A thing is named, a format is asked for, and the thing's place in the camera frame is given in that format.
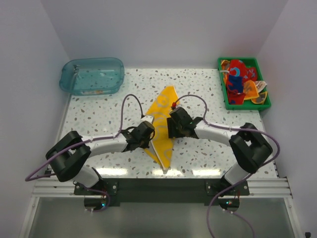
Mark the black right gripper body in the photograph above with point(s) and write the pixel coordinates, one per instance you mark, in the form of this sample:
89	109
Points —
174	130

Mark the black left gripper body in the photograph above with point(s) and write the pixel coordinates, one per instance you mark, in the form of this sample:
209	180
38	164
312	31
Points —
144	143

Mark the yellow grey patterned towel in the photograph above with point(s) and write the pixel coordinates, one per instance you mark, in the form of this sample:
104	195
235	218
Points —
161	146

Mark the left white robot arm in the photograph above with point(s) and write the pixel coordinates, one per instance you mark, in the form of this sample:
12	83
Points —
68	156

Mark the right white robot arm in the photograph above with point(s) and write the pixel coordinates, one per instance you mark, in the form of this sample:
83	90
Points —
249	147

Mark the blue red towel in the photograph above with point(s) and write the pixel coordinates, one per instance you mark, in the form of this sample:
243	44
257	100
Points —
234	88

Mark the teal transparent plastic bin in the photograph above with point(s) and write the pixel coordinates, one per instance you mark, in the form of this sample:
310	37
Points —
97	76

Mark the orange patterned towel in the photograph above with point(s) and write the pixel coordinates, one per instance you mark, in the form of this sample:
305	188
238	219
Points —
255	92

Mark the red patterned towel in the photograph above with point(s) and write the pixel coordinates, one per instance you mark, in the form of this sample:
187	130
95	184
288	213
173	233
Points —
237	67

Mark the green plastic crate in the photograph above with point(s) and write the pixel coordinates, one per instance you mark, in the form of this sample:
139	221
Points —
247	105

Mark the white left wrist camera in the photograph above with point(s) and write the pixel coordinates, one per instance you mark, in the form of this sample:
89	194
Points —
148	118

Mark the black metal base rail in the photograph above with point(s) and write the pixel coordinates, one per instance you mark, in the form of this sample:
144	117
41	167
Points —
149	190

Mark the aluminium frame rail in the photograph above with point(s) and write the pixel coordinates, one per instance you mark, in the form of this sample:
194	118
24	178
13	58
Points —
51	187

